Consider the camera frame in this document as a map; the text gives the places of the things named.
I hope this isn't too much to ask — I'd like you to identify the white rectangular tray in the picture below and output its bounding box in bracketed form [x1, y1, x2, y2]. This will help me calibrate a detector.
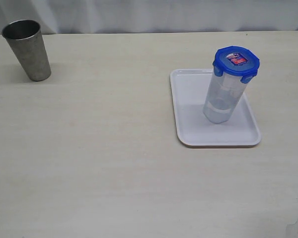
[170, 69, 261, 148]

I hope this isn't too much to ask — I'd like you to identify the stainless steel cup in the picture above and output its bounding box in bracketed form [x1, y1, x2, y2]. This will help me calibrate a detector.
[1, 19, 51, 82]

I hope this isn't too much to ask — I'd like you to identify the blue plastic lid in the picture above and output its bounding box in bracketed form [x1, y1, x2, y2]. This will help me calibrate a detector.
[213, 46, 260, 84]

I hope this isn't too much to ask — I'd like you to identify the clear plastic container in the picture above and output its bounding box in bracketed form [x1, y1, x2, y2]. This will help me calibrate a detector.
[203, 73, 247, 124]

